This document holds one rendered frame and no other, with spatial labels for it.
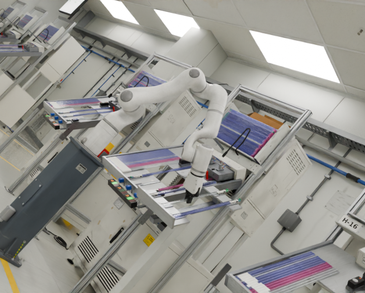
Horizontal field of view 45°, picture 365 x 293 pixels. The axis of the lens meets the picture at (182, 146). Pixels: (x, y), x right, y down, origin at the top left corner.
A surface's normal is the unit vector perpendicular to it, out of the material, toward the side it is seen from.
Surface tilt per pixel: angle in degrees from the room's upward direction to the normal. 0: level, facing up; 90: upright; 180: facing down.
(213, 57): 90
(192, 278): 90
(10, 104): 90
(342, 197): 90
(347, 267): 44
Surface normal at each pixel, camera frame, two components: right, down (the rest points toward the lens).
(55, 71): 0.53, 0.35
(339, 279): 0.11, -0.93
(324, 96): -0.53, -0.58
